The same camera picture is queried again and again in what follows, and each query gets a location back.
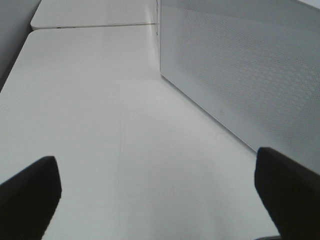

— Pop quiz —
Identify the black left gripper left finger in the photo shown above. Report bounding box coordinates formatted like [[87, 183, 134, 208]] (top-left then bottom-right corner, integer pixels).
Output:
[[0, 156, 62, 240]]

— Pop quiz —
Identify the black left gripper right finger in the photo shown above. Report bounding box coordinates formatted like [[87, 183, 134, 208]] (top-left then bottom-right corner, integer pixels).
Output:
[[254, 147, 320, 240]]

